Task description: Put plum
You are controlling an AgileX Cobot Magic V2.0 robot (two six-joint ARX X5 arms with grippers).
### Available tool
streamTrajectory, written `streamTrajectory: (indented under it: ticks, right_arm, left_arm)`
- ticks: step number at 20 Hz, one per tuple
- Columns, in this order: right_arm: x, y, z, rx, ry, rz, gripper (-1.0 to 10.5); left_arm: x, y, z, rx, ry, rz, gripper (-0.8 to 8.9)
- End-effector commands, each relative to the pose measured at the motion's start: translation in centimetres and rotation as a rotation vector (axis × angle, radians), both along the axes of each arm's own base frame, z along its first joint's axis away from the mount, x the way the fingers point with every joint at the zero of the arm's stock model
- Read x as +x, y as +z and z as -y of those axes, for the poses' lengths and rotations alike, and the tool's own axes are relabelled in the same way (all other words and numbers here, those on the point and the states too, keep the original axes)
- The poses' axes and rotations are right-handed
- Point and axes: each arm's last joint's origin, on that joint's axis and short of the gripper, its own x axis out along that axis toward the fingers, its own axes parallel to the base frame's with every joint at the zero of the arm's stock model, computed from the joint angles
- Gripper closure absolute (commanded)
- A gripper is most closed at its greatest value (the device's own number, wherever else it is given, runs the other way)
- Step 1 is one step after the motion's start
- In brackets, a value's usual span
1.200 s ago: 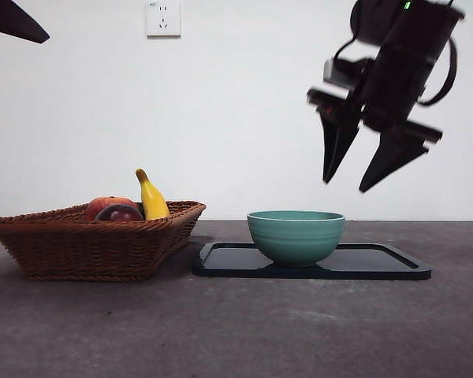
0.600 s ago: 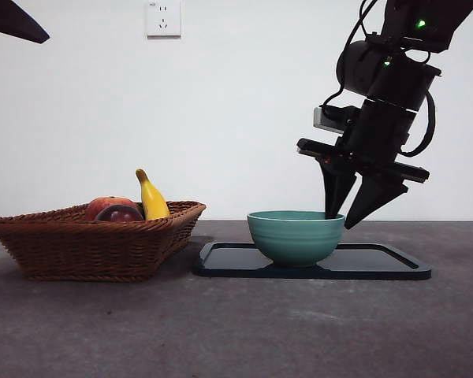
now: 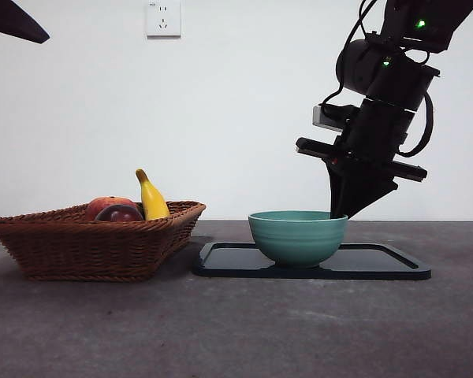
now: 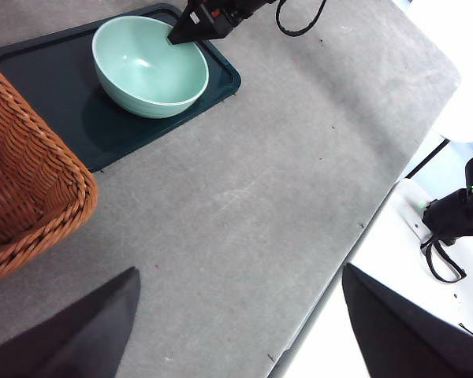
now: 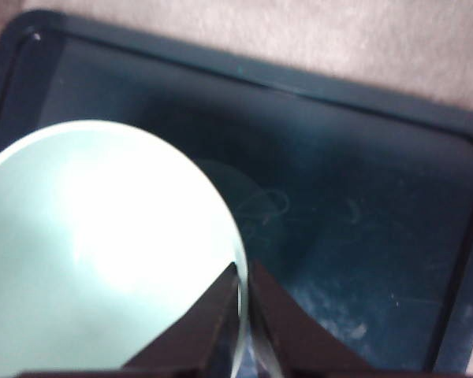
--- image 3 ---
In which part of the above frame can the teal ribbed bowl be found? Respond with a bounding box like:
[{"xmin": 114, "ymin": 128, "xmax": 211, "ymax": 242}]
[{"xmin": 248, "ymin": 210, "xmax": 348, "ymax": 269}]

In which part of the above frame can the dark red plum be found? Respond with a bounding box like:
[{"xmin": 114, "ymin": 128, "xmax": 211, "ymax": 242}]
[{"xmin": 94, "ymin": 205, "xmax": 145, "ymax": 223}]

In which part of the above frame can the black rectangular tray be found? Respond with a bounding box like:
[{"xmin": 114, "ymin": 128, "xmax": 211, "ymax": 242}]
[{"xmin": 192, "ymin": 242, "xmax": 433, "ymax": 281}]

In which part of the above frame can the yellow banana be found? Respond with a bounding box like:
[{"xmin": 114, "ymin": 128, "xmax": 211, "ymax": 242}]
[{"xmin": 135, "ymin": 169, "xmax": 171, "ymax": 221}]

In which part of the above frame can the red orange peach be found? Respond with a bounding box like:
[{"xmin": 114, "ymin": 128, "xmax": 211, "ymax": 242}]
[{"xmin": 85, "ymin": 195, "xmax": 143, "ymax": 222}]

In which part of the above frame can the brown wicker basket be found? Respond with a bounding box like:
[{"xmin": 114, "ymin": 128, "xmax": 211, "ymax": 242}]
[{"xmin": 0, "ymin": 201, "xmax": 207, "ymax": 284}]

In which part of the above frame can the looped black right arm cable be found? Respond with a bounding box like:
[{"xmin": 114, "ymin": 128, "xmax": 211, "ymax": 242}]
[{"xmin": 397, "ymin": 91, "xmax": 435, "ymax": 157}]

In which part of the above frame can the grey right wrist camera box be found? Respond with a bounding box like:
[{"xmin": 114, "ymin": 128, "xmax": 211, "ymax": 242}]
[{"xmin": 311, "ymin": 103, "xmax": 358, "ymax": 133}]

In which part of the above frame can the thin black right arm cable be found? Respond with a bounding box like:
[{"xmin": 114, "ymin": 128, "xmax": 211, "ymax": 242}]
[{"xmin": 318, "ymin": 0, "xmax": 379, "ymax": 115}]

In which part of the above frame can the white wall socket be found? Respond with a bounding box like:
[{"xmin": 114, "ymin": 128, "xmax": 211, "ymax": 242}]
[{"xmin": 145, "ymin": 1, "xmax": 181, "ymax": 40}]

